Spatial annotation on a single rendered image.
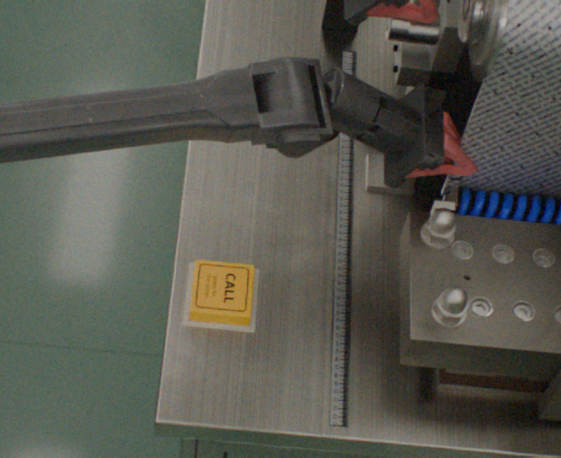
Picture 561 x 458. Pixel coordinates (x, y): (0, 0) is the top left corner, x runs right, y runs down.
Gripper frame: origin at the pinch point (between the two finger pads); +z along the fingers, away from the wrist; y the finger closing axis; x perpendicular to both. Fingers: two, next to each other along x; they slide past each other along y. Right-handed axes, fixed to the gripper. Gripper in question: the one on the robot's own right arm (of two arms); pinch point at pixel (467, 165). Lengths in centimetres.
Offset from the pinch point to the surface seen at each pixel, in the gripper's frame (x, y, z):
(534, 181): 2.8, 0.3, 7.2
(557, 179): 4.7, 0.3, 8.9
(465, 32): 13.2, -2.8, -12.6
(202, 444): -32.1, 25.8, -11.2
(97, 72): -121, -96, 4
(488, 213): -1.4, 3.6, 4.2
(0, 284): -127, -39, -6
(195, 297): -26.5, 11.6, -17.3
